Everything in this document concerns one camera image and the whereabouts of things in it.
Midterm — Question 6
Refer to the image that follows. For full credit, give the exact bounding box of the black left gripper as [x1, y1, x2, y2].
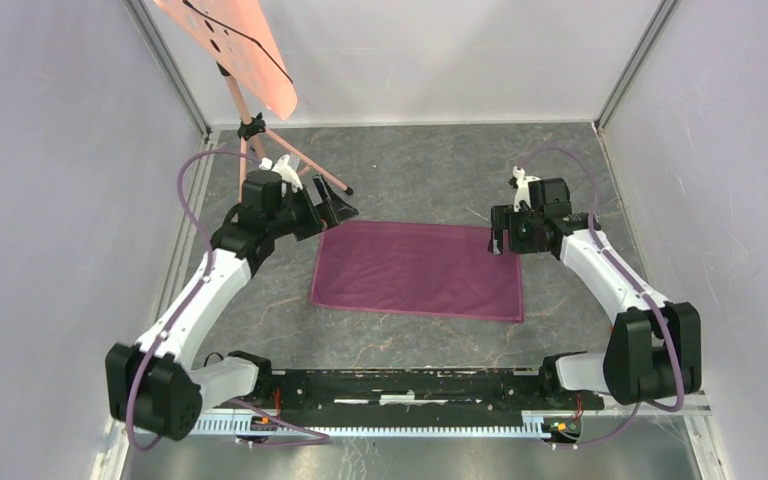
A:
[267, 174, 357, 242]

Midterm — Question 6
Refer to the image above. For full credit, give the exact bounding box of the purple cloth napkin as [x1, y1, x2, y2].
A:
[310, 220, 525, 323]

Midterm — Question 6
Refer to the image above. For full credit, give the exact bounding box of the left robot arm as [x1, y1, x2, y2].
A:
[105, 171, 359, 441]

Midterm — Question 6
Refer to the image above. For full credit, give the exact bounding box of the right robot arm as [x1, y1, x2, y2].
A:
[488, 168, 702, 412]

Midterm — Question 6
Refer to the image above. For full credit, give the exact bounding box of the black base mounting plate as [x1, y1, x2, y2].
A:
[244, 368, 605, 428]

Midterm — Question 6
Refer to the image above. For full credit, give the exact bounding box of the pink music stand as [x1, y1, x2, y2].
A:
[155, 0, 354, 195]

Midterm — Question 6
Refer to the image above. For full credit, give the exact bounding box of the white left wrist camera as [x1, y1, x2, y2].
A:
[258, 154, 304, 192]

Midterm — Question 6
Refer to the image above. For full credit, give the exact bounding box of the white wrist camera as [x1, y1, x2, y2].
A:
[258, 154, 304, 192]
[509, 166, 540, 213]

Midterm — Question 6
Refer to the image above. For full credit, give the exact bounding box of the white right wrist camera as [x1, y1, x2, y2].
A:
[509, 166, 540, 213]

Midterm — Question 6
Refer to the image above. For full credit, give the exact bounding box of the slotted cable duct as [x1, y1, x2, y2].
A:
[190, 412, 550, 440]

